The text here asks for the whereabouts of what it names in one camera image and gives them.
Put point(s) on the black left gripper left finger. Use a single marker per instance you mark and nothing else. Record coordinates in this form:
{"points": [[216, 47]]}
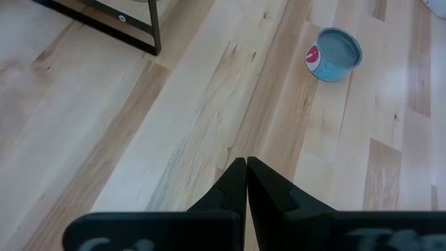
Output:
{"points": [[231, 195]]}

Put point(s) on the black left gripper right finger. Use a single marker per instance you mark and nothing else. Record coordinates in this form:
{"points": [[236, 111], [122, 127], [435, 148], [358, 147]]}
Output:
{"points": [[271, 195]]}

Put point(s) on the low teal can white lines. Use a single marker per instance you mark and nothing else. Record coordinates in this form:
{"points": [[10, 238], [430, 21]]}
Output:
{"points": [[332, 57]]}

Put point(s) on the wooden shelf black metal frame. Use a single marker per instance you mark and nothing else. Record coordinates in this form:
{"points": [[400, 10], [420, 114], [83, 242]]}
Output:
{"points": [[155, 31]]}

